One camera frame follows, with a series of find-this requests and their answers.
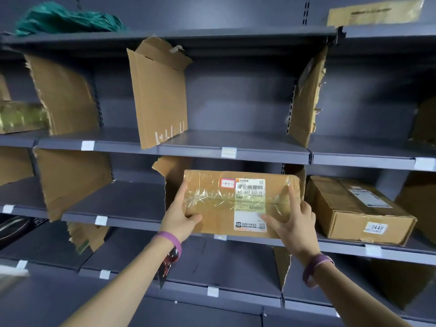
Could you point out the yellowish taped package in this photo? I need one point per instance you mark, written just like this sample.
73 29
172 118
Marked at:
20 117

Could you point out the person's left forearm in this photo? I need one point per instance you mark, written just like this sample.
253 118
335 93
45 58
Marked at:
119 289

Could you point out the grey metal shelving unit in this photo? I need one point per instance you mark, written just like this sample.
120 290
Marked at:
238 141

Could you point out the yellow padded envelope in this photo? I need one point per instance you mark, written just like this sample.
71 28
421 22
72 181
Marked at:
374 11

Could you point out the person's right thumb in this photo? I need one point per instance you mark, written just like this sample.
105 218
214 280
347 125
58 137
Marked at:
273 224

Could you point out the black shiny object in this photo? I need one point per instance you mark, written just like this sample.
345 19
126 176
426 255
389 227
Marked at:
13 229

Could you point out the black red printed tag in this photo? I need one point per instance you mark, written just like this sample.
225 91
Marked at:
169 265

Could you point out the green plastic bag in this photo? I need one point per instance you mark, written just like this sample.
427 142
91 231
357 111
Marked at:
64 20

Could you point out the person's left thumb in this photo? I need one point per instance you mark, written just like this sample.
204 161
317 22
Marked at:
193 220

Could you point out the white shelf label holder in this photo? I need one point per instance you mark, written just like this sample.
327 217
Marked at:
228 152
105 274
213 291
373 251
220 237
22 264
88 145
425 164
101 220
8 209

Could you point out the taped cardboard parcel with label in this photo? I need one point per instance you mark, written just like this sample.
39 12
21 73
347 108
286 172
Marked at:
224 204

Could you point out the purple wristband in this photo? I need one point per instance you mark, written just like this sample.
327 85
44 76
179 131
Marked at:
172 240
315 263

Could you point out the person's right hand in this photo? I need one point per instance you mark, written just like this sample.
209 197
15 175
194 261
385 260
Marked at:
298 234

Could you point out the long brown cardboard box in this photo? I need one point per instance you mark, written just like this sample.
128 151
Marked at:
351 211

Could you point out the person's right forearm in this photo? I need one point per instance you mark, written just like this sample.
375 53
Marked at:
347 296

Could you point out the person's left hand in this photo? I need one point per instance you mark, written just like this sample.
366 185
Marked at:
175 221

